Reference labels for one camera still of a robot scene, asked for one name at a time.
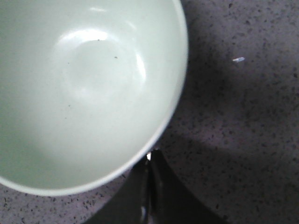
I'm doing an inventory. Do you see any light green bowl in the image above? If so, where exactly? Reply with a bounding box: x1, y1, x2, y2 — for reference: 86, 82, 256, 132
0, 0, 188, 196

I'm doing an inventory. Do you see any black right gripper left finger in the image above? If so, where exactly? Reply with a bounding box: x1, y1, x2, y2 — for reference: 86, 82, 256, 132
85, 161, 150, 224

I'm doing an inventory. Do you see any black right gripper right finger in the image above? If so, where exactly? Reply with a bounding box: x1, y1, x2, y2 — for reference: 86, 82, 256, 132
149, 150, 227, 224

